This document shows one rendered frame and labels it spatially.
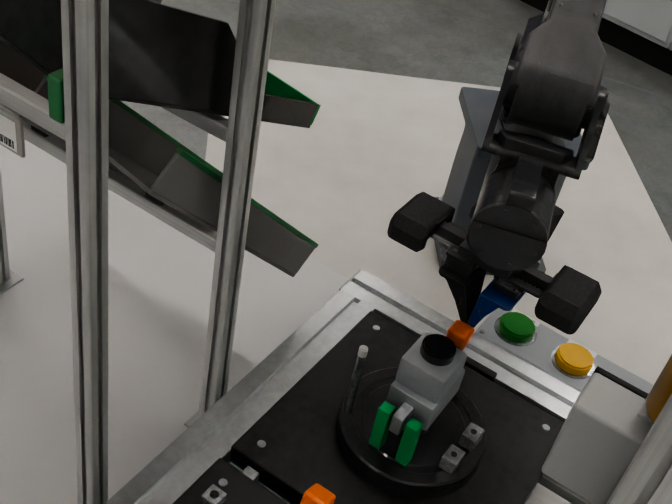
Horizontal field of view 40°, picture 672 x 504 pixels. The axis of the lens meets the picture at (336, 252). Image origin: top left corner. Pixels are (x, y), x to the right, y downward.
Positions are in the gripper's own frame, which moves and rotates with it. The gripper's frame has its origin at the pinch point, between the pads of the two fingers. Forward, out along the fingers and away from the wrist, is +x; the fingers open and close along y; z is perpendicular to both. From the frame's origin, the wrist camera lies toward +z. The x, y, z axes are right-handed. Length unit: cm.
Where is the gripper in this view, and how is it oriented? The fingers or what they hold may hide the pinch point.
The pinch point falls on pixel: (477, 301)
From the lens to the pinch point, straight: 85.3
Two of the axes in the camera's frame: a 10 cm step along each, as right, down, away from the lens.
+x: -1.6, 7.5, 6.4
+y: -8.2, -4.6, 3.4
